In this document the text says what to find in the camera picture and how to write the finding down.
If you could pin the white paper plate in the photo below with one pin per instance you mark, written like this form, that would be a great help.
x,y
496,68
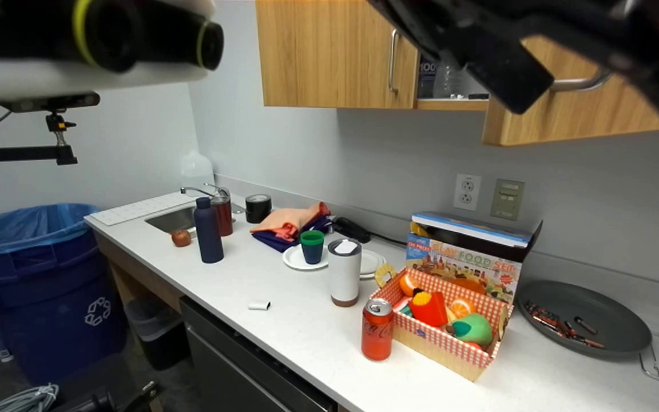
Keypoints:
x,y
292,260
371,265

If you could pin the steel sink basin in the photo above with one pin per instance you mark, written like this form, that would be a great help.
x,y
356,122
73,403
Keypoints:
x,y
169,220

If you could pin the dark blue bottle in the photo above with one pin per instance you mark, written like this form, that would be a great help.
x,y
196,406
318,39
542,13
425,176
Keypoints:
x,y
209,233

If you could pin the white tumbler brown base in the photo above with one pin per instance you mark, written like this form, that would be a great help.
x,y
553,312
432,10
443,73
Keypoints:
x,y
344,272

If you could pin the blue recycling bin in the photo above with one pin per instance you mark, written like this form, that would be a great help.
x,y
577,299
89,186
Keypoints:
x,y
45,306

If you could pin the wooden cabinet door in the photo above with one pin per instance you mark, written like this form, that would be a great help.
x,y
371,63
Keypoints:
x,y
320,53

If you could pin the dark red cup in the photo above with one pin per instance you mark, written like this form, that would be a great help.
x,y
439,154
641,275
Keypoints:
x,y
225,213

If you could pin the orange toy fruit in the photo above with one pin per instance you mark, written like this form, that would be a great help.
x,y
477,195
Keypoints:
x,y
407,284
459,308

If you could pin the small white cylinder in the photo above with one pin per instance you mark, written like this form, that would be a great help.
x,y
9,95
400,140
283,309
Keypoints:
x,y
259,306

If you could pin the wooden cabinet body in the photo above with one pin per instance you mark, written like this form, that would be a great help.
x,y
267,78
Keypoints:
x,y
451,105

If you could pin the small brown ball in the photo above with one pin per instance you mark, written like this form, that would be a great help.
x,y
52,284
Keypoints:
x,y
180,240

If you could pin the small black waste bin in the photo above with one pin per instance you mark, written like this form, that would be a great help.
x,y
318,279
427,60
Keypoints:
x,y
157,335

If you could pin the green rimmed blue cup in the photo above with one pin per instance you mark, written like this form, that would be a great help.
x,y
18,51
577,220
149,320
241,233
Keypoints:
x,y
311,248

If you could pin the black dishwasher front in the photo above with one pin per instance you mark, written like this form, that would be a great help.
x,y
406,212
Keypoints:
x,y
237,375

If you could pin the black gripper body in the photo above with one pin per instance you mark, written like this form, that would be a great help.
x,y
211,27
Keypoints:
x,y
649,37

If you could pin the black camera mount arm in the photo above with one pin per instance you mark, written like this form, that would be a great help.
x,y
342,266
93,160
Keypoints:
x,y
9,154

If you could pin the wooden table top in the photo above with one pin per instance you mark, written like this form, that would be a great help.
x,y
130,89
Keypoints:
x,y
573,122

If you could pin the colourful cardboard toy box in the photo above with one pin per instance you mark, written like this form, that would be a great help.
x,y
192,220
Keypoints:
x,y
469,265

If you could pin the dark blue cloth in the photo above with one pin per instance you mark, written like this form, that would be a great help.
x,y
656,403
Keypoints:
x,y
273,241

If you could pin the clear plastic bag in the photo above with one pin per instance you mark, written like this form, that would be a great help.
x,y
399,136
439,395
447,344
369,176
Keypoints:
x,y
22,399

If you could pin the black cylindrical cup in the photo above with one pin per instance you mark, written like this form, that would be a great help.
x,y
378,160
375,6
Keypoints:
x,y
256,210

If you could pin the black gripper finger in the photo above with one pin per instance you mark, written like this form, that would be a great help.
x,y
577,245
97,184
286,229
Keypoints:
x,y
481,53

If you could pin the black stereo camera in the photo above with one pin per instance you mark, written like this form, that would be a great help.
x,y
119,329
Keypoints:
x,y
45,102

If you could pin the red checkered cardboard tray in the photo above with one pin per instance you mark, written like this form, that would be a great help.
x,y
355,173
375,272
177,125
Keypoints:
x,y
439,346

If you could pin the translucent white bottle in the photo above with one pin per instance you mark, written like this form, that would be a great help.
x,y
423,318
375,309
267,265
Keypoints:
x,y
195,171

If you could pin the white wall outlet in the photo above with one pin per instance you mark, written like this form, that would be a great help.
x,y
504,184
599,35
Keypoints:
x,y
466,192
509,201

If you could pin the red soda can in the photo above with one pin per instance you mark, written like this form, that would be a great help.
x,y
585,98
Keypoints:
x,y
375,334

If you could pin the red toy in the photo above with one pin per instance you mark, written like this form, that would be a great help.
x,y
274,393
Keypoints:
x,y
427,309

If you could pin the green toy ball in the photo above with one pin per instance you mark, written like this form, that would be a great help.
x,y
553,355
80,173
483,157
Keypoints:
x,y
471,330

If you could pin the black round plate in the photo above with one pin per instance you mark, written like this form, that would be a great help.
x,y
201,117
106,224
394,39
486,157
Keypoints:
x,y
612,324

